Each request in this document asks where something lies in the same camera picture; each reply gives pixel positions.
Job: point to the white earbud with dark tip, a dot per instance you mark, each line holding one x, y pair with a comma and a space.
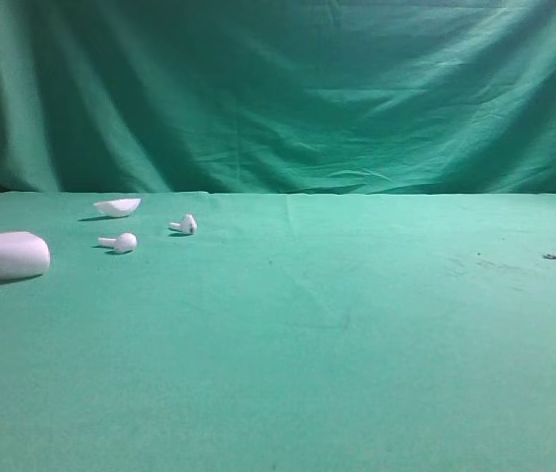
187, 225

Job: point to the white earbud near case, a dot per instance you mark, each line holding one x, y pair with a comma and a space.
122, 244

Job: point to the white earbud case lid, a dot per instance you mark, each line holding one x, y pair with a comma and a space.
118, 208

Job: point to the white earbud case body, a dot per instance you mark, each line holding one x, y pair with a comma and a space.
23, 255

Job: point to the green table cloth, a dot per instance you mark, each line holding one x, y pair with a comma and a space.
289, 333

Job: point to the green backdrop cloth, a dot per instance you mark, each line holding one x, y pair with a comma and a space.
338, 97

